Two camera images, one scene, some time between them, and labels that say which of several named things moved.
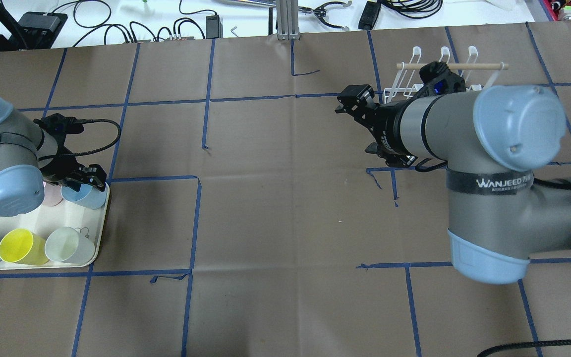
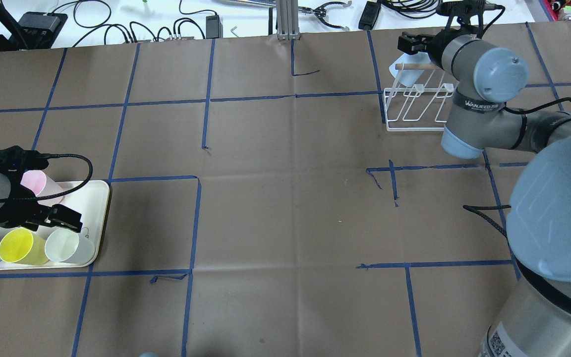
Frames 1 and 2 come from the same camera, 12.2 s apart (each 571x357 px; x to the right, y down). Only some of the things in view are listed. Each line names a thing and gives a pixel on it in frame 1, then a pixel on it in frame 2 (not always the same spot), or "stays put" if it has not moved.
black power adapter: [369, 16] stays put
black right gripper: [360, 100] → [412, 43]
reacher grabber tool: [319, 11] stays put
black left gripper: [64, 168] → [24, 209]
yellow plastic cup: [22, 246] stays put
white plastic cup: [66, 245] stays put
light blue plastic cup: [88, 196] → [409, 77]
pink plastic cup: [52, 194] stays put
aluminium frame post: [287, 20] stays put
